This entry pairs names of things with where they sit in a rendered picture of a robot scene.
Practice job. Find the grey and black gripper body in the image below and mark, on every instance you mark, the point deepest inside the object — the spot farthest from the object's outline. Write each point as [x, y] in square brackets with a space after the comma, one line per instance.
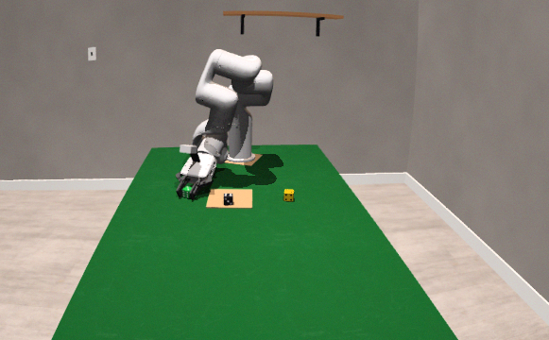
[194, 169]

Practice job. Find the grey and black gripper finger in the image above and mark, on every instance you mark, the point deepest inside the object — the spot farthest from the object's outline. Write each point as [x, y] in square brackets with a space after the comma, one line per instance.
[183, 181]
[200, 184]

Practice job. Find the green die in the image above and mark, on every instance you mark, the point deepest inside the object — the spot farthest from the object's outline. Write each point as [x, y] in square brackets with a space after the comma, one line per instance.
[186, 191]

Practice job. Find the black die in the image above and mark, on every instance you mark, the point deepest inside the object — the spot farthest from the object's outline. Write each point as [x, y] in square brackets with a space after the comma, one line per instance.
[228, 199]

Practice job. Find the yellow die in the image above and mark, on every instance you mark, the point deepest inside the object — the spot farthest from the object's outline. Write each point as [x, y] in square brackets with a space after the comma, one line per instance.
[288, 195]

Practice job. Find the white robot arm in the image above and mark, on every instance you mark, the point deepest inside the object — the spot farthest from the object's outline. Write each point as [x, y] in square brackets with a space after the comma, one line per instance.
[248, 89]

